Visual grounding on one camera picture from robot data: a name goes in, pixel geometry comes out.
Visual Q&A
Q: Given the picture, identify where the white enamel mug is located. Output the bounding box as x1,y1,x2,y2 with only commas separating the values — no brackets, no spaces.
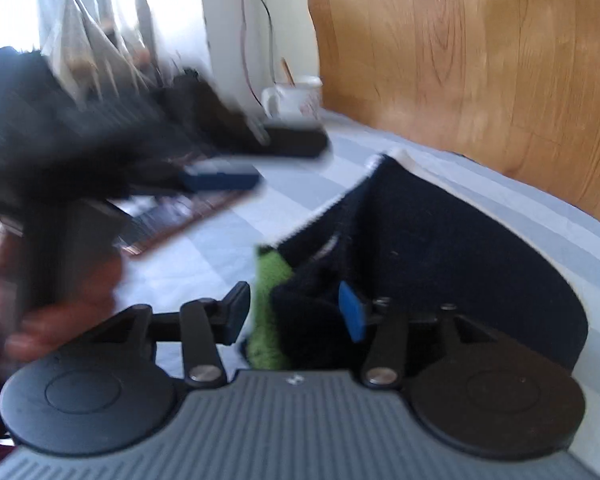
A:
261,75,325,127

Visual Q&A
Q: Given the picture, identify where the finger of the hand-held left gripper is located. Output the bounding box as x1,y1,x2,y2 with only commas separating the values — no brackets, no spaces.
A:
164,72,330,159
130,159,262,197

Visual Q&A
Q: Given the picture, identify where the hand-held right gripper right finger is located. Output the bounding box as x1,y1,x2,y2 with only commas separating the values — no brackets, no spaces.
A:
338,281,507,387

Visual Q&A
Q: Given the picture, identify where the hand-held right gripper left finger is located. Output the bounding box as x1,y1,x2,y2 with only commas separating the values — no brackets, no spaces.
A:
86,281,252,387

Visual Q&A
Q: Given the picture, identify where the person's left hand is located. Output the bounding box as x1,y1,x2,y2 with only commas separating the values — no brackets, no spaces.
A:
2,249,127,362

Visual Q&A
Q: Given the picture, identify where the green and navy knit sweater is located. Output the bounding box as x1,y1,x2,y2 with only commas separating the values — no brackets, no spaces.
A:
240,151,592,372

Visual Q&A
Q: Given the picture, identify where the dark patterned flat object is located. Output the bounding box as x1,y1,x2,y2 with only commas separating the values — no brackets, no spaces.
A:
112,189,254,259

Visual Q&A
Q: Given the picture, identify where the thin red and black cable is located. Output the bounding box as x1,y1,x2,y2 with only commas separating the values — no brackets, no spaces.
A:
235,0,277,107

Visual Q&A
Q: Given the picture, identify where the blue striped bed sheet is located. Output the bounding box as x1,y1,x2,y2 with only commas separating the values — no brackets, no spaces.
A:
111,109,600,480

